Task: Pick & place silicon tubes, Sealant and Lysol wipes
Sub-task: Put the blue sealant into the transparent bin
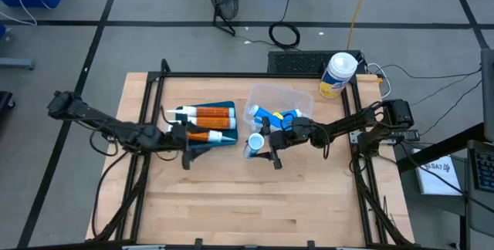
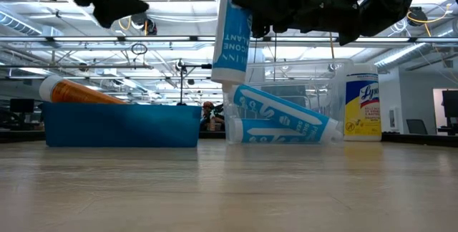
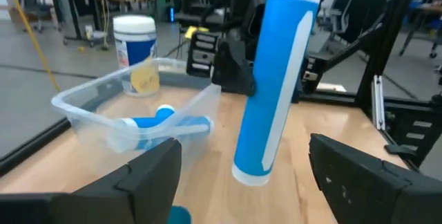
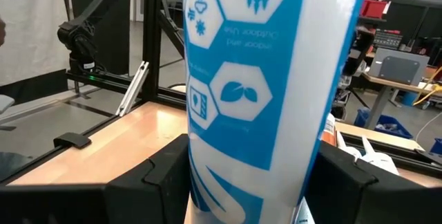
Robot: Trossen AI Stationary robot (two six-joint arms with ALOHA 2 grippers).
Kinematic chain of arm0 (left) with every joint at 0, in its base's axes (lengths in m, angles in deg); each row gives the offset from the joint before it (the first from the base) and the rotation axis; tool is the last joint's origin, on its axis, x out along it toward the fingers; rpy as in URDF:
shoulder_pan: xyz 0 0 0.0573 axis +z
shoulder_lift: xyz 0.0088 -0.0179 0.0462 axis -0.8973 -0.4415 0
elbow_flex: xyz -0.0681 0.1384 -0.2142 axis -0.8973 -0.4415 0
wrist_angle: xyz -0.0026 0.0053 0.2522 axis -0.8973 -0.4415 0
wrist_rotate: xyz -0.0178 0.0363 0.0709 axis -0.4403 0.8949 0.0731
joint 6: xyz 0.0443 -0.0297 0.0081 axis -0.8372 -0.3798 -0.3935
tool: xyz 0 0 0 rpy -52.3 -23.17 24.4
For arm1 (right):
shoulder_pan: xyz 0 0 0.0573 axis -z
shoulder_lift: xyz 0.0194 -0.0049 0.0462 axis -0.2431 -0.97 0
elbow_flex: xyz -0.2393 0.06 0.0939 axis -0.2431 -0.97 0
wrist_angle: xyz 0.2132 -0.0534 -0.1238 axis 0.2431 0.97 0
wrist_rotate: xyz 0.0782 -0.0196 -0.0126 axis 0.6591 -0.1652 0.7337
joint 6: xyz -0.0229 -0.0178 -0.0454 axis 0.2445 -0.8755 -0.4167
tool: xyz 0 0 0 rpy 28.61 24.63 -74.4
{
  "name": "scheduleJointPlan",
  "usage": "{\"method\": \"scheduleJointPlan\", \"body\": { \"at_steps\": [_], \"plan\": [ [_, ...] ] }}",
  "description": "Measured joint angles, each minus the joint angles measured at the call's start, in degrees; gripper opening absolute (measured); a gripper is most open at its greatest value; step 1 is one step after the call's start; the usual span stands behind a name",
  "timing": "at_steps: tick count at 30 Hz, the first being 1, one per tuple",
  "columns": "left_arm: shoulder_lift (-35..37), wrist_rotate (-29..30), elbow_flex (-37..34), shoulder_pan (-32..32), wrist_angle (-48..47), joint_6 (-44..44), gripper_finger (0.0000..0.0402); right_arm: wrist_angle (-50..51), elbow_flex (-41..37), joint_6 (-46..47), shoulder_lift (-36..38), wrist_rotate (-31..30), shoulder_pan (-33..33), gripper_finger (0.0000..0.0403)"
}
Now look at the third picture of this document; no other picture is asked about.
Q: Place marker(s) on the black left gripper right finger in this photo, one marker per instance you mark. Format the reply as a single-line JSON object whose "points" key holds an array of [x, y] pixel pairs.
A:
{"points": [[362, 189]]}

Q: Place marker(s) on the Lysol wipes canister white lid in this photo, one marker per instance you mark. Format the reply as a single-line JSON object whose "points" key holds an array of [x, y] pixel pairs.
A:
{"points": [[134, 44]]}

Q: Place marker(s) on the clear plastic container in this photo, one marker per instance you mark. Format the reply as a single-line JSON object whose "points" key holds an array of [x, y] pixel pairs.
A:
{"points": [[86, 113]]}

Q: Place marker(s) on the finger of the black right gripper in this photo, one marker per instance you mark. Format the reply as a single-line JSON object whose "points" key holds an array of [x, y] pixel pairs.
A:
{"points": [[233, 72], [302, 85]]}

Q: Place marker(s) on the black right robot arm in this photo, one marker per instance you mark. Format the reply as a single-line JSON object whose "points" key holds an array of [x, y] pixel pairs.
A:
{"points": [[248, 16]]}

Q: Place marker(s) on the silver aluminium bar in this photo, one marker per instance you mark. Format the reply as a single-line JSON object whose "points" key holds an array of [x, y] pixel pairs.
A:
{"points": [[378, 103]]}

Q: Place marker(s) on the blue silicone tube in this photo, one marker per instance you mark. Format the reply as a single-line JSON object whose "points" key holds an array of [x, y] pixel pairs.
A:
{"points": [[193, 123], [273, 96], [162, 113]]}

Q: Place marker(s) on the yellow gripper tag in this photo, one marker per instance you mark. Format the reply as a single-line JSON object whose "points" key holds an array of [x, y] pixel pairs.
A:
{"points": [[195, 32]]}

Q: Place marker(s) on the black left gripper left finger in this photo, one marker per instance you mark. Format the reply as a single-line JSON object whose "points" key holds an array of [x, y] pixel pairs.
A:
{"points": [[138, 189]]}

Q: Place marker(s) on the grey office chair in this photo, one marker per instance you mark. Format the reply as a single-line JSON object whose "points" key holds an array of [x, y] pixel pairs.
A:
{"points": [[31, 6], [340, 20]]}

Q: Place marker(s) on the teal plastic tray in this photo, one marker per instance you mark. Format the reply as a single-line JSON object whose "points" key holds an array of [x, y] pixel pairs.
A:
{"points": [[179, 217]]}

